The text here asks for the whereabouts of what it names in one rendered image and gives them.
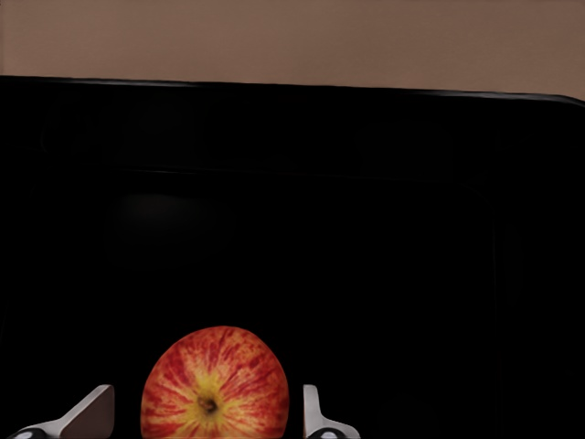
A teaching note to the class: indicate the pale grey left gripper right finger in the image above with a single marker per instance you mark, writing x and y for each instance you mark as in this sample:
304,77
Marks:
313,414

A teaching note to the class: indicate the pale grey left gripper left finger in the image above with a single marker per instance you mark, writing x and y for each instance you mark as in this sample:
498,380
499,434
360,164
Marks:
89,414

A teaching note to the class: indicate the red yellow striped apple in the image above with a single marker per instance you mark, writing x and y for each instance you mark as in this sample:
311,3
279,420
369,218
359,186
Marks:
215,388

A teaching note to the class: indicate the black rectangular tray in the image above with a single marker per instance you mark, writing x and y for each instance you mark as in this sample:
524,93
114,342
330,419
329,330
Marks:
292,219

